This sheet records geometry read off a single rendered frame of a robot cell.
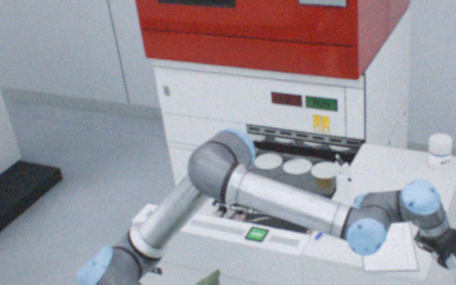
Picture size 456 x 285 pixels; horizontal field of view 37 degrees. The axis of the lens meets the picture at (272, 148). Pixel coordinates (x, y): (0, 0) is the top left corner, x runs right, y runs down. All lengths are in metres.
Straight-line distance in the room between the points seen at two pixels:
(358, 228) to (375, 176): 0.80
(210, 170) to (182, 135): 1.20
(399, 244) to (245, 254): 0.44
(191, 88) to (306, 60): 0.52
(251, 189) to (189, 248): 0.64
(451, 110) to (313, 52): 1.83
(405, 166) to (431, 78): 1.67
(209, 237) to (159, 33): 0.81
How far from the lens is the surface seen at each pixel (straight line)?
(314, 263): 1.91
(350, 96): 2.32
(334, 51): 2.21
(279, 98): 2.42
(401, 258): 1.89
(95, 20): 4.71
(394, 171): 2.24
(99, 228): 3.82
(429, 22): 3.77
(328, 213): 1.45
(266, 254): 1.96
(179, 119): 2.67
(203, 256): 2.08
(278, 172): 2.37
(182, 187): 1.72
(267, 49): 2.29
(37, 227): 3.97
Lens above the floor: 2.19
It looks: 31 degrees down
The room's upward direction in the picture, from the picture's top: 5 degrees counter-clockwise
